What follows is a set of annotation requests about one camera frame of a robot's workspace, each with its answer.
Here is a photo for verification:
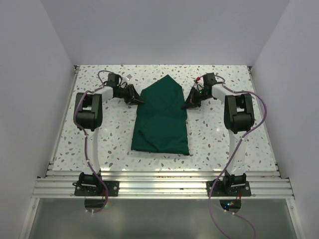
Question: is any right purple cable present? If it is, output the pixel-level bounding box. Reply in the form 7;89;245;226
208;73;268;239

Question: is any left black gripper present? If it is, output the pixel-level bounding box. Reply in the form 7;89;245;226
116;84;144;105

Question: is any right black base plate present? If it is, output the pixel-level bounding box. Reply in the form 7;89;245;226
206;180;252;198

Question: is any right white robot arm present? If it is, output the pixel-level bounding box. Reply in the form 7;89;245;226
182;73;255;197

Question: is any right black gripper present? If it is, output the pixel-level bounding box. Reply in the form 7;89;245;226
181;87;211;110

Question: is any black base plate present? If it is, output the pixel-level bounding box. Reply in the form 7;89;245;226
72;181;120;197
206;180;252;198

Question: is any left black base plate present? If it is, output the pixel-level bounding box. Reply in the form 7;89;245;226
72;181;120;197

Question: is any green surgical drape cloth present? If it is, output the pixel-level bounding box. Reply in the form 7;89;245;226
131;75;189;155

